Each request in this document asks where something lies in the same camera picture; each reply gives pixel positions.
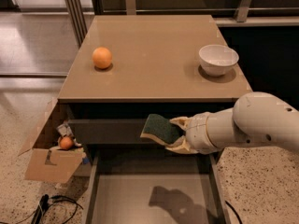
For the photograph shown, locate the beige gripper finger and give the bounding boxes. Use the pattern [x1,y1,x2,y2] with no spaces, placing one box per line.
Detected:
[165,136,196,154]
[170,117,191,131]

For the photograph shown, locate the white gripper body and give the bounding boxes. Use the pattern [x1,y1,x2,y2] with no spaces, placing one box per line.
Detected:
[185,112,219,155]

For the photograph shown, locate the green yellow sponge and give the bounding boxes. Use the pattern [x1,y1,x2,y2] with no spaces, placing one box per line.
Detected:
[140,114,184,146]

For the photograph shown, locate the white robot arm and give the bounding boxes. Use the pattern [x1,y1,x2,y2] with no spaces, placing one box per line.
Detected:
[166,92,299,154]

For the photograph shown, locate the open grey middle drawer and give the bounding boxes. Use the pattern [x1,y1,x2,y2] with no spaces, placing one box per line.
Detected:
[83,149,231,224]

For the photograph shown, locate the grey top drawer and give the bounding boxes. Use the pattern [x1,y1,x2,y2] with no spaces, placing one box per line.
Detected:
[67,118,243,145]

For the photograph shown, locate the grey drawer cabinet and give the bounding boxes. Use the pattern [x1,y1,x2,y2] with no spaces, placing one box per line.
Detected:
[57,14,257,224]

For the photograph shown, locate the orange fruit on counter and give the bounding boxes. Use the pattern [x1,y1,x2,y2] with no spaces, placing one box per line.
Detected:
[92,47,112,69]

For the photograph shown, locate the white ceramic bowl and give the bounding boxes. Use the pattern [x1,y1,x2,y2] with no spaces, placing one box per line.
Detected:
[198,45,239,77]

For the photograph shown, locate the orange fruit in box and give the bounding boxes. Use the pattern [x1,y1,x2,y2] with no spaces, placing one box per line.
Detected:
[59,136,74,150]

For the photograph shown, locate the crumpled wrapper in box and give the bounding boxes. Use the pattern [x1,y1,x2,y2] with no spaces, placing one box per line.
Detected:
[56,121,81,147]

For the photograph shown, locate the metal railing shelf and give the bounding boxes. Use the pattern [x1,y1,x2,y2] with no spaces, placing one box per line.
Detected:
[93,0,299,27]

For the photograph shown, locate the brown cardboard box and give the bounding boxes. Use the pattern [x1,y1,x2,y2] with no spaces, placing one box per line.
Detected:
[19,99,84,183]

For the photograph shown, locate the black power strip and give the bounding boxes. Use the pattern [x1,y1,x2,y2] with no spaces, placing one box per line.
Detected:
[31,194,49,224]

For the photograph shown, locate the black cable right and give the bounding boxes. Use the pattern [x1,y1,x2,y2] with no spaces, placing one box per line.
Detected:
[224,200,244,224]

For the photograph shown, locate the black cable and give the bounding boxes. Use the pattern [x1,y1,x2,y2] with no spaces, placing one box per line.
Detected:
[0,195,84,224]
[224,200,244,224]

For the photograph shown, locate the black cable left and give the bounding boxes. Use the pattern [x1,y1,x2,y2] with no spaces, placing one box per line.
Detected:
[0,195,84,224]

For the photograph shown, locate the metal window frame post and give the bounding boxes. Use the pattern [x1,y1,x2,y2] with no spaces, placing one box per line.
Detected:
[64,0,87,47]

